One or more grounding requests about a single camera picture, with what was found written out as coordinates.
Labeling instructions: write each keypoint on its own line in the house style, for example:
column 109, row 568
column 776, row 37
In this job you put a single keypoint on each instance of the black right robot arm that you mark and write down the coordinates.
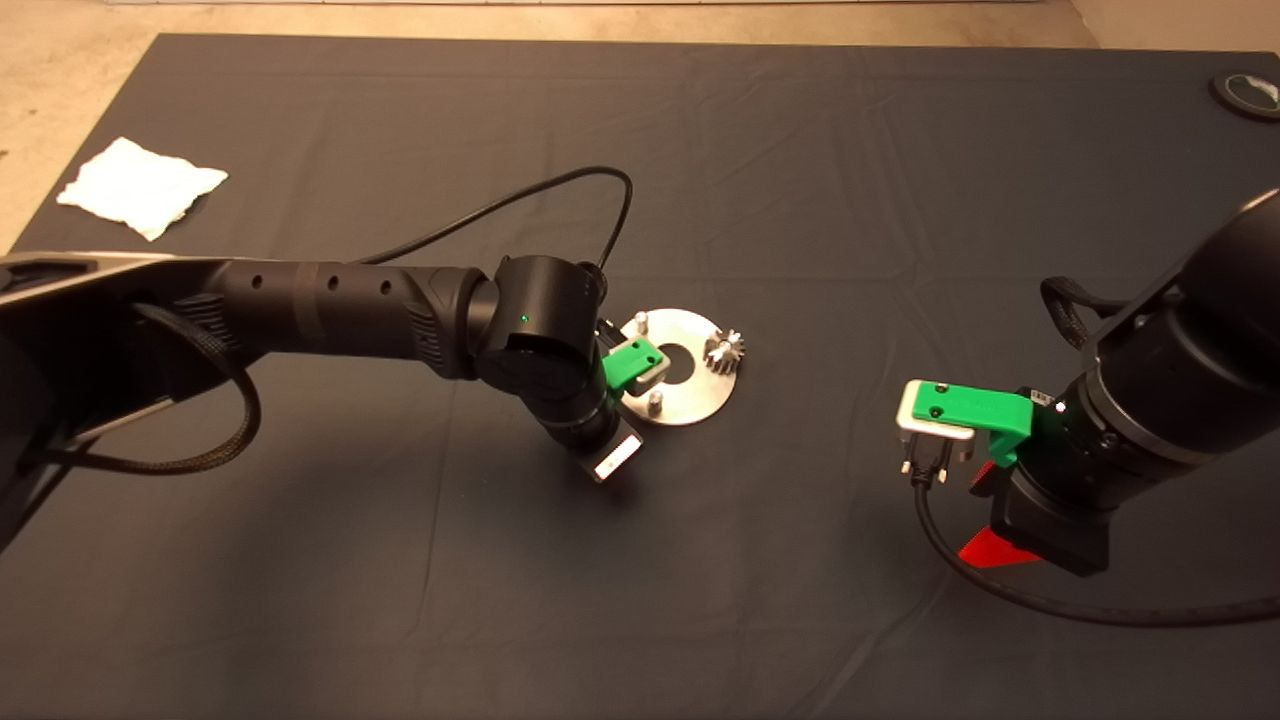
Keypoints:
column 1190, row 370

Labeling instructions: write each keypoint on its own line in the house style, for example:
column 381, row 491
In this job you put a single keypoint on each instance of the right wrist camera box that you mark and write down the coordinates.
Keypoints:
column 910, row 415

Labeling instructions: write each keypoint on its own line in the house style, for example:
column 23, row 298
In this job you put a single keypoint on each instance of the dark grey tablecloth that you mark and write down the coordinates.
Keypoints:
column 700, row 600

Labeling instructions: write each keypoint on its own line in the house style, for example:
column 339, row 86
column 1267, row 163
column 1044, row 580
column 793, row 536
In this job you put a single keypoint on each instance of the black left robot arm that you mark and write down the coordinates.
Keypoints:
column 330, row 305

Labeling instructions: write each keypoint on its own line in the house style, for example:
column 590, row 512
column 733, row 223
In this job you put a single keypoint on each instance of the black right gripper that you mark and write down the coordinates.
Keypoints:
column 1050, row 525

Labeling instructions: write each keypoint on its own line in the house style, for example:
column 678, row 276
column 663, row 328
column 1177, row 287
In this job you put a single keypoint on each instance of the white crumpled tissue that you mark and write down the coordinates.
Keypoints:
column 140, row 185

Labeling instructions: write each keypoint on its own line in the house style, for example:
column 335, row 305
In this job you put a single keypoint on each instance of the round metal carrier plate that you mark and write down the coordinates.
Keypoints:
column 700, row 400

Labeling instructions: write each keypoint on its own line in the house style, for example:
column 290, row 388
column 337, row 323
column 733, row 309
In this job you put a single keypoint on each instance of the small steel planetary gear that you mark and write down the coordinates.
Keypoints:
column 724, row 350

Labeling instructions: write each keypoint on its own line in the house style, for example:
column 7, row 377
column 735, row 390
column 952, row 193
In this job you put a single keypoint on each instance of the left wrist green mount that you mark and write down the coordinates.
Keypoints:
column 632, row 362

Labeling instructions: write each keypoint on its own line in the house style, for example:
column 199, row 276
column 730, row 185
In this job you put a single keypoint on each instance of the round black disc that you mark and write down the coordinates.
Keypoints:
column 1245, row 95

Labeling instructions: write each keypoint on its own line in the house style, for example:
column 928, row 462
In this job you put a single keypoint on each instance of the wrist green mount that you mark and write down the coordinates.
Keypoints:
column 632, row 362
column 985, row 408

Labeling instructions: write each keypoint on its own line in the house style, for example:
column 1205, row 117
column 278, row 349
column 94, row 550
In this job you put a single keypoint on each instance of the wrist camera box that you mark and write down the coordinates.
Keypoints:
column 910, row 415
column 660, row 378

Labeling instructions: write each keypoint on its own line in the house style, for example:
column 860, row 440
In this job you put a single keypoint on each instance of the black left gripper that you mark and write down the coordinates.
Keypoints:
column 612, row 452

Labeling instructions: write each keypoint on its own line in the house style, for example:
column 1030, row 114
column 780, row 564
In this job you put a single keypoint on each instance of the right wrist green mount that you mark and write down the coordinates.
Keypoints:
column 985, row 408

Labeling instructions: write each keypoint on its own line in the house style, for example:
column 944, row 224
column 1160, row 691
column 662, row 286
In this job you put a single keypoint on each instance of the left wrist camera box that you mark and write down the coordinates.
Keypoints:
column 660, row 378

